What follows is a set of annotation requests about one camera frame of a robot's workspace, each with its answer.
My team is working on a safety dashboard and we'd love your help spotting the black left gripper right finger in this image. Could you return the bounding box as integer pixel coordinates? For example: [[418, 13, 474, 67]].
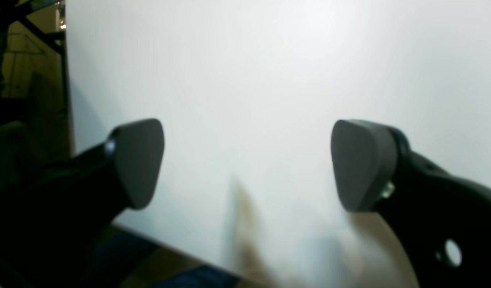
[[330, 120, 491, 288]]

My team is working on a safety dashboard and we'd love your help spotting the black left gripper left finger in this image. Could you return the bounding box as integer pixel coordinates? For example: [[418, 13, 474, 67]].
[[0, 118, 165, 288]]

